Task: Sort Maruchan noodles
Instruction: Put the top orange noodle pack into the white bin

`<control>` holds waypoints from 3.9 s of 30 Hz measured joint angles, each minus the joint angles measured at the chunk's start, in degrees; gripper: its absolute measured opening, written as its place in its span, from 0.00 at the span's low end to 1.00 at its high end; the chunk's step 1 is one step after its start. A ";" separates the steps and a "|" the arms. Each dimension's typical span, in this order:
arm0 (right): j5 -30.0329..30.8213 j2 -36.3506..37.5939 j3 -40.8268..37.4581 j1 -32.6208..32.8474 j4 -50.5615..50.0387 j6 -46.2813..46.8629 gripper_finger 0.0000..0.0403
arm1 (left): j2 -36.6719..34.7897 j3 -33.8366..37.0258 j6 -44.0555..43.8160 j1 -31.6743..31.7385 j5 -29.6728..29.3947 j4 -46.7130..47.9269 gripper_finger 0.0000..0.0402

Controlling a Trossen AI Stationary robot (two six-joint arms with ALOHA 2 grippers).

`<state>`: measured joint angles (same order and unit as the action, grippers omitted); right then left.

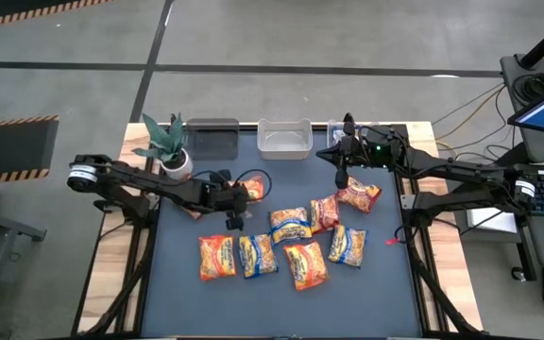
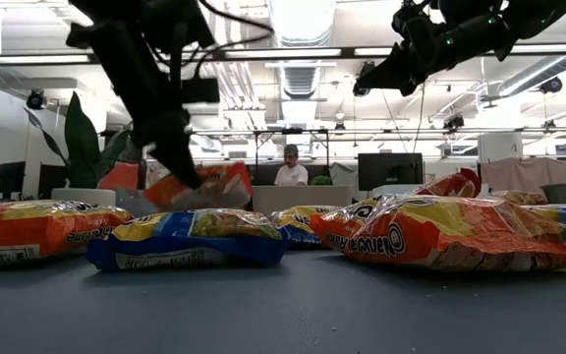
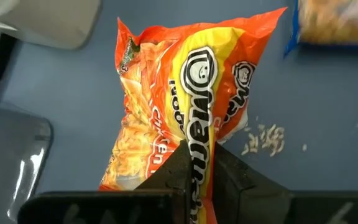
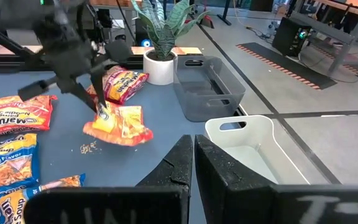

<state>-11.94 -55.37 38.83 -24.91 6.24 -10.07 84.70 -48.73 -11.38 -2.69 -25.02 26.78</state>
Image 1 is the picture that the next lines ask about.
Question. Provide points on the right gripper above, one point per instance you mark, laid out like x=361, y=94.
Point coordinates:
x=358, y=153

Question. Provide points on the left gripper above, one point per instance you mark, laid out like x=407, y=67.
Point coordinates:
x=210, y=198

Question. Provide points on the orange Maruchan ramen pack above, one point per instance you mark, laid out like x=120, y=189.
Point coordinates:
x=255, y=188
x=306, y=265
x=217, y=257

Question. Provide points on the blue Maruchan ramen pack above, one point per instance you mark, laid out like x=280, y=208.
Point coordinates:
x=258, y=255
x=291, y=226
x=347, y=245

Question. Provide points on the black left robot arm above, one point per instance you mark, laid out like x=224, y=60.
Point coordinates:
x=149, y=184

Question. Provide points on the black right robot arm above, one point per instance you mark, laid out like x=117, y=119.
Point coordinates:
x=442, y=165

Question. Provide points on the white plant pot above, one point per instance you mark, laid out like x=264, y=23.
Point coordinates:
x=182, y=170

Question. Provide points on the white plastic bin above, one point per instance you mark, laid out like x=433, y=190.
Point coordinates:
x=283, y=151

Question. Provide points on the dark smoked plastic bin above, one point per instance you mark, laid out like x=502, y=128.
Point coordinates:
x=213, y=141

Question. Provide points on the green snake plant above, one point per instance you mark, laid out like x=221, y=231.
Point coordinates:
x=163, y=141

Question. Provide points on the small red tag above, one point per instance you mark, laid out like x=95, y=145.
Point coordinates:
x=395, y=243

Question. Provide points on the blue-grey table mat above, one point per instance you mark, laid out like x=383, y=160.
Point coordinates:
x=272, y=311

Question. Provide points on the white box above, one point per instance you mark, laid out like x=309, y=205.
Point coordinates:
x=484, y=219

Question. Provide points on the black caster wheel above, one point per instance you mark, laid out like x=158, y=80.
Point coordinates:
x=518, y=274

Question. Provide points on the grey desk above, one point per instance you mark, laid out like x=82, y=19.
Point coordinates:
x=543, y=241

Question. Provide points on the black hazard-striped floor mat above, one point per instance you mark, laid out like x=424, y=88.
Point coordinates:
x=7, y=5
x=12, y=148

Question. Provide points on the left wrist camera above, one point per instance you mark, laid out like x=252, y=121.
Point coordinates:
x=238, y=198

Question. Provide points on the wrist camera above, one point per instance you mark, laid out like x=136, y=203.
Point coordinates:
x=385, y=141
x=238, y=198

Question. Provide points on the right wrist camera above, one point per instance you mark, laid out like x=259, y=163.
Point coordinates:
x=385, y=141

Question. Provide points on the black metal table frame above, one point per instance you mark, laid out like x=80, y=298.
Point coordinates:
x=403, y=131

